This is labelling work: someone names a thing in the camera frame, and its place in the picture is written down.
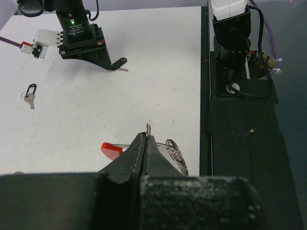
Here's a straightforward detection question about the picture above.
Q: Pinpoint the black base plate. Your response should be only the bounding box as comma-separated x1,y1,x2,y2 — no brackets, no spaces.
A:
200,1,307,230

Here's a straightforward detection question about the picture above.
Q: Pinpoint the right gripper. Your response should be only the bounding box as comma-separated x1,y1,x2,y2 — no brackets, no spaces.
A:
52,0,113,70

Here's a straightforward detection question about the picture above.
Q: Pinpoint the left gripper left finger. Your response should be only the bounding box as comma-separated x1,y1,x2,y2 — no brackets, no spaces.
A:
95,132,146,184

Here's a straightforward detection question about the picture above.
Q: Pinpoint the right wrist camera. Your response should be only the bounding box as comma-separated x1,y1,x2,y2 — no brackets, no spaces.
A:
20,29,63,59

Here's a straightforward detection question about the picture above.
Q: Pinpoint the key with clear black tag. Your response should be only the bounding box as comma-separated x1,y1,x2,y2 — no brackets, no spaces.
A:
21,83,37,110

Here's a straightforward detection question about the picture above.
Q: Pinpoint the key with solid black tag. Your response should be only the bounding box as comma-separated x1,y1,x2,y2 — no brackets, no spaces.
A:
111,57,129,72

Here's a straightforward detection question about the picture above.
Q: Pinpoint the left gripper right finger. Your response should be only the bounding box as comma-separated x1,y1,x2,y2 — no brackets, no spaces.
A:
141,135,189,177

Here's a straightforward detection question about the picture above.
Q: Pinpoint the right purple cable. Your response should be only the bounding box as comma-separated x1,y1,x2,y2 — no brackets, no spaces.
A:
0,35,24,48

